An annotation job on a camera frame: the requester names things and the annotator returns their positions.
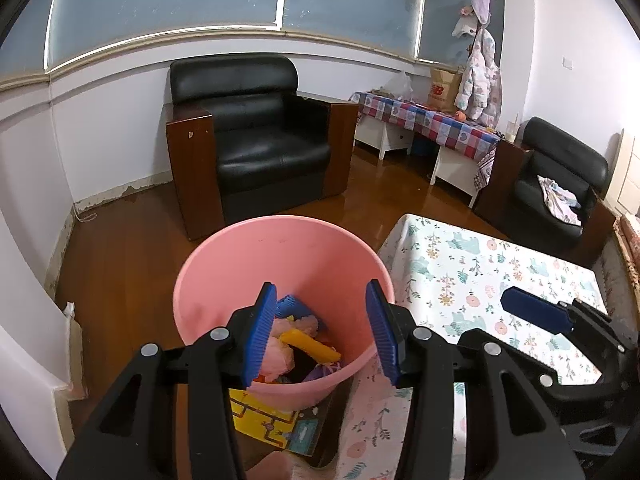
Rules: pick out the pink plastic bucket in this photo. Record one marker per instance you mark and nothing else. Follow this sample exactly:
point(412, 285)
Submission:
point(300, 260)

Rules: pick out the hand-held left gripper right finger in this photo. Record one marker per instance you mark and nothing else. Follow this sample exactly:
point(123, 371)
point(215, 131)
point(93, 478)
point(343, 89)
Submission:
point(382, 330)

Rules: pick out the brown paper bag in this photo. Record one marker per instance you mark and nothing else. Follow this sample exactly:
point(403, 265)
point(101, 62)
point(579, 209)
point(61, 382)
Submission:
point(442, 90)

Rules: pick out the purple wrapper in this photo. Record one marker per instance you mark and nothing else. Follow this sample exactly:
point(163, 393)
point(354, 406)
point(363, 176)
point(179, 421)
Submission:
point(320, 374)

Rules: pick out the clear plastic cup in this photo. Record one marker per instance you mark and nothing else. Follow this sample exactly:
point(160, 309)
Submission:
point(510, 132)

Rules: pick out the black leather armchair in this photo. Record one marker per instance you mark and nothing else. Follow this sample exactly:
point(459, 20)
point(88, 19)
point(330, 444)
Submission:
point(550, 160)
point(260, 135)

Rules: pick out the yellow picture book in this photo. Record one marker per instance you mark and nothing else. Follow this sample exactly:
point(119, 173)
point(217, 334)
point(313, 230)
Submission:
point(260, 420)

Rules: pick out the patterned cloth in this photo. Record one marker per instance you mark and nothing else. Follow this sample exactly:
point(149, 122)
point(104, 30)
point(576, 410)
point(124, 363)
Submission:
point(562, 200)

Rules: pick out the purple hat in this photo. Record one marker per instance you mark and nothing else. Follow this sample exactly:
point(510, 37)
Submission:
point(484, 5)

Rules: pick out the floral tablecloth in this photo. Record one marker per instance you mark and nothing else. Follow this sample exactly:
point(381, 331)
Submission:
point(450, 270)

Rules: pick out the frosted glass window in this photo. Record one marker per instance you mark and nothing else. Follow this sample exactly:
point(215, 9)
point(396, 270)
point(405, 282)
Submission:
point(150, 0)

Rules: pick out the yellow toy piece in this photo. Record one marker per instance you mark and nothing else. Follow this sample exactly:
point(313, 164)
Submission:
point(310, 345)

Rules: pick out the cream panelled board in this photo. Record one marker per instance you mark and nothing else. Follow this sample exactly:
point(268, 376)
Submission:
point(625, 175)

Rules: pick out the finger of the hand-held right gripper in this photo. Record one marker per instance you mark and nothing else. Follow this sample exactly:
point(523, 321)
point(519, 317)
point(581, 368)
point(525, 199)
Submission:
point(530, 307)
point(575, 389)

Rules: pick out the pink foam fruit net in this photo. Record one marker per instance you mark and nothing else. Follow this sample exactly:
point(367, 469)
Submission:
point(282, 360)

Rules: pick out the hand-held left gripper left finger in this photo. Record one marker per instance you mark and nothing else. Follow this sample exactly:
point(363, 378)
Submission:
point(260, 330)

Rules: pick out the white hat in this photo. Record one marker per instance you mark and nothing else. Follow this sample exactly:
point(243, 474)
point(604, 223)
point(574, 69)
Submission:
point(464, 25)

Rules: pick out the patterned white jacket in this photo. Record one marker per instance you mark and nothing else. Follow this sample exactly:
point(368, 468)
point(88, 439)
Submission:
point(480, 80)

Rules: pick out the white cabinet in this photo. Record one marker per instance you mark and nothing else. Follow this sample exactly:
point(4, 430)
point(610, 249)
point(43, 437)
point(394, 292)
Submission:
point(395, 140)
point(452, 165)

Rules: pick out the checkered tablecloth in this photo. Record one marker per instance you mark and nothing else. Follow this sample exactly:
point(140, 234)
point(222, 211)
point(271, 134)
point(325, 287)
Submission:
point(430, 122)

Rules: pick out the clear plastic bag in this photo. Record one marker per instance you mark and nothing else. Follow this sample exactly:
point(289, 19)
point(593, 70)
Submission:
point(399, 86)

